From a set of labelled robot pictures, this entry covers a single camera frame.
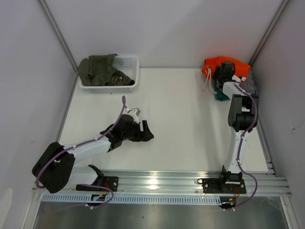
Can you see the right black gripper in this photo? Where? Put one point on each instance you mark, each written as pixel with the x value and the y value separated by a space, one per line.
pixel 215 75

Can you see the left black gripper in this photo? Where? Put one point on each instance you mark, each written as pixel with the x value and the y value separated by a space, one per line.
pixel 145 135

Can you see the orange shorts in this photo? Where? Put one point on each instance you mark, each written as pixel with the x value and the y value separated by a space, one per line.
pixel 237 67

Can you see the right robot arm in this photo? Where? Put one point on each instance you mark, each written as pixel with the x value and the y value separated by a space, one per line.
pixel 242 119

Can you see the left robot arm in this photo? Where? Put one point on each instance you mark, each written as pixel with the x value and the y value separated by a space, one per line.
pixel 56 168

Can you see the teal folded shorts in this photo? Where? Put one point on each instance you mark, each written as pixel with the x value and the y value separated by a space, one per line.
pixel 219 96

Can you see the grey folded shorts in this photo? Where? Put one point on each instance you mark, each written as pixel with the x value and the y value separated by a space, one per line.
pixel 249 85

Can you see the olive green shorts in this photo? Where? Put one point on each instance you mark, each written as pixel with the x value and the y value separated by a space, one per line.
pixel 97 70

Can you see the white plastic basket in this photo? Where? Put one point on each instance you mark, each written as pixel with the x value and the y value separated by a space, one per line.
pixel 129 65

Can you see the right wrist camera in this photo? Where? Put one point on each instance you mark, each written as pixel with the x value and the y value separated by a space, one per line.
pixel 239 79

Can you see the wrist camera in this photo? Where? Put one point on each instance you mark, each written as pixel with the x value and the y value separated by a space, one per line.
pixel 134 113
pixel 239 79

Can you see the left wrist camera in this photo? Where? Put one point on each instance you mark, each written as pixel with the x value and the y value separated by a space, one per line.
pixel 134 113

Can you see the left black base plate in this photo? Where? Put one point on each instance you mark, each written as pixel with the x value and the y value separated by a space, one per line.
pixel 108 182

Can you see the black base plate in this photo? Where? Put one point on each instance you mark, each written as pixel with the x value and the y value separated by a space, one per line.
pixel 108 182
pixel 213 186

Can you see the aluminium mounting rail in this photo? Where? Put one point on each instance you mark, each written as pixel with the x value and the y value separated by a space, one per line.
pixel 185 183

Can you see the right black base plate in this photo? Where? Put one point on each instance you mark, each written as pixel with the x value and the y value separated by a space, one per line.
pixel 213 186

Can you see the slotted cable duct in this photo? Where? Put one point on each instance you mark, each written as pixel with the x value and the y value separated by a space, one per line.
pixel 133 199

